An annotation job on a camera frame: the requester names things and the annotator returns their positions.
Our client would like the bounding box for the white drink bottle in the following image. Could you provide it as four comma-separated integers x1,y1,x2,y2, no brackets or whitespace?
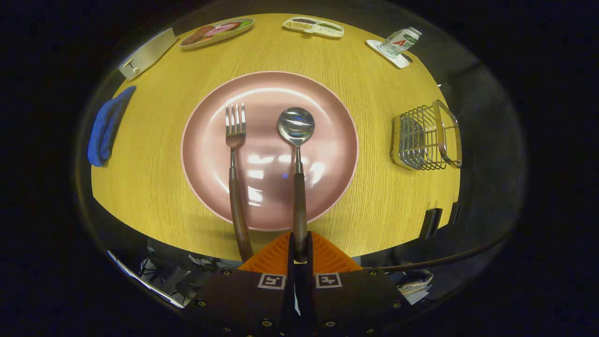
378,27,423,59

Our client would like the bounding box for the dark cable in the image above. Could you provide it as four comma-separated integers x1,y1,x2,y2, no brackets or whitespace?
374,236,511,273

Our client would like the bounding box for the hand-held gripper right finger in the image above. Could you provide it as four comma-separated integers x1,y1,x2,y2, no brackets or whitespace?
302,231,415,337

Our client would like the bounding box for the wooden handled metal fork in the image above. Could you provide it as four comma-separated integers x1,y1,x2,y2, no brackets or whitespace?
225,103,255,263

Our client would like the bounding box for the large brown steak piece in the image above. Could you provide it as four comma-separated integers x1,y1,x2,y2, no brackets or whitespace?
182,26,214,46

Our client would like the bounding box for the white divided dish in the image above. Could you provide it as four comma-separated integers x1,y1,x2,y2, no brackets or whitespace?
282,16,345,38

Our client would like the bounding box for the metal wire cutlery rack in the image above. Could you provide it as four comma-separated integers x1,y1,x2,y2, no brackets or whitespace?
391,99,463,171

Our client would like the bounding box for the white toaster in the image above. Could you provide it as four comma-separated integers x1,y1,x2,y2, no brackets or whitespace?
118,27,179,81

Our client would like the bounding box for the white square coaster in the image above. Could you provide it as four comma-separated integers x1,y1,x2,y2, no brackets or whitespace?
366,39,410,69

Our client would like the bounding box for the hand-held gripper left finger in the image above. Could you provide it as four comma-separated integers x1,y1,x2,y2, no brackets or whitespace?
185,231,296,337

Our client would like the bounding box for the white oval food plate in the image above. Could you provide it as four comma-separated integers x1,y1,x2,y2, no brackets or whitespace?
179,17,256,50

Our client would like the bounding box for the folded blue cloth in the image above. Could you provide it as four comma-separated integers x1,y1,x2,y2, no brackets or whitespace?
87,86,137,167

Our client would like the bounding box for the round pink plate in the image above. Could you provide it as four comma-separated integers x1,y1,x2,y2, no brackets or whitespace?
181,71,359,232

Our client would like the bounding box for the wooden handled metal spoon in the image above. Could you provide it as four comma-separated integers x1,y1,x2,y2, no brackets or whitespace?
278,107,315,264

